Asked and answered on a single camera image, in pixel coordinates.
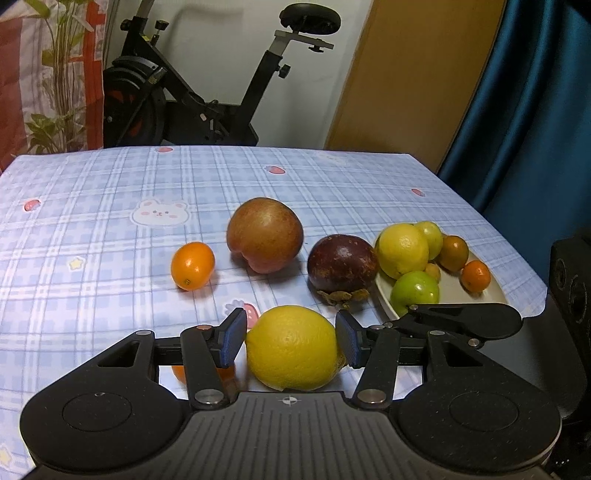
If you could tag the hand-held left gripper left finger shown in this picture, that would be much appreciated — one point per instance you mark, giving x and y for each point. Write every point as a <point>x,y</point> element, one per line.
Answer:
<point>233,337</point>

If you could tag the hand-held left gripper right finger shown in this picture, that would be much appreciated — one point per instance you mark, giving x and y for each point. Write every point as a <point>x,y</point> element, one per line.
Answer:
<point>347,339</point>

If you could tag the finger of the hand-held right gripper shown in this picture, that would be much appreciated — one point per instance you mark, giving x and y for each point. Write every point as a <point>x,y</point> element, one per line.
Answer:
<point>461,318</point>

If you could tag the beige plate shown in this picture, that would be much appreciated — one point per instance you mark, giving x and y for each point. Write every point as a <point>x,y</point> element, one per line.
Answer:
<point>455,295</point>

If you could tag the yellow lemon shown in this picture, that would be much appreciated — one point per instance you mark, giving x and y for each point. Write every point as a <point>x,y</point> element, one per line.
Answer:
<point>293,346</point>
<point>401,249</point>

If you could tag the small tan longan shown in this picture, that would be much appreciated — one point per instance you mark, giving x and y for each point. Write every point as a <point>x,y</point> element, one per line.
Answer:
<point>433,270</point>

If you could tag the green orange mandarin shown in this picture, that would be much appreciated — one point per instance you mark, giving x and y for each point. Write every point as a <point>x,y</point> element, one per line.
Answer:
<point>452,253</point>

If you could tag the purple mangosteen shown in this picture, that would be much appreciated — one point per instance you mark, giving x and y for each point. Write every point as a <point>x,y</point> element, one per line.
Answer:
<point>342,263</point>

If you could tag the yellow green jujube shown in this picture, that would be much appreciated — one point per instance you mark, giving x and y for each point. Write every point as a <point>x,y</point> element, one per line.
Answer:
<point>434,235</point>

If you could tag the red-brown mango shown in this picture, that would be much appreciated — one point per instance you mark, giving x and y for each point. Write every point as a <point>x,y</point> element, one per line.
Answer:
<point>265,233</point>

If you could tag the blue plaid tablecloth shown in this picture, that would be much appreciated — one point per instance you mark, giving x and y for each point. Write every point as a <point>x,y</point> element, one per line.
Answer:
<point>115,207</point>

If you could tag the blue curtain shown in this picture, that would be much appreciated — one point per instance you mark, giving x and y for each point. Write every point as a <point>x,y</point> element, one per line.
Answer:
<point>540,115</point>

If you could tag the black exercise bike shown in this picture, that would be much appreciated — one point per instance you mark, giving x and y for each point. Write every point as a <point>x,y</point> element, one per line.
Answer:
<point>198,110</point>

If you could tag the wooden door panel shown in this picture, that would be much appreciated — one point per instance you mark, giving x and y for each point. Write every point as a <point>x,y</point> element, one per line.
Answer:
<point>415,69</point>

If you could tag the red printed wall backdrop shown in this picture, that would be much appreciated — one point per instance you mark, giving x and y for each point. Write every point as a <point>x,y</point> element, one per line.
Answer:
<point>27,69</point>

